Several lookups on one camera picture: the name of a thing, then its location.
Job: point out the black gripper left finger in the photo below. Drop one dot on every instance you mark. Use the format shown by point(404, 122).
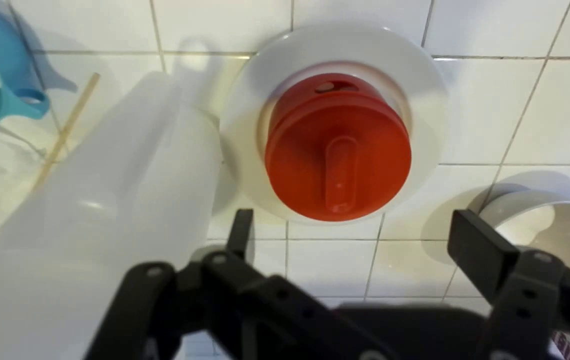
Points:
point(249, 314)

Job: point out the white ceramic bowl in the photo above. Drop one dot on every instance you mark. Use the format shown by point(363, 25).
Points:
point(533, 221)

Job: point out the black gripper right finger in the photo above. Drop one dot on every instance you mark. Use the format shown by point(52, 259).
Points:
point(529, 290)

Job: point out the red jar lid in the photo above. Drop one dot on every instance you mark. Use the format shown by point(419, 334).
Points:
point(337, 148)

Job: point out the translucent plastic pitcher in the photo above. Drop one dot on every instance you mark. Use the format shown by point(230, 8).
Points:
point(140, 187)

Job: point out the white flat plate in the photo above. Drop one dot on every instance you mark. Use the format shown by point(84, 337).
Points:
point(398, 70)

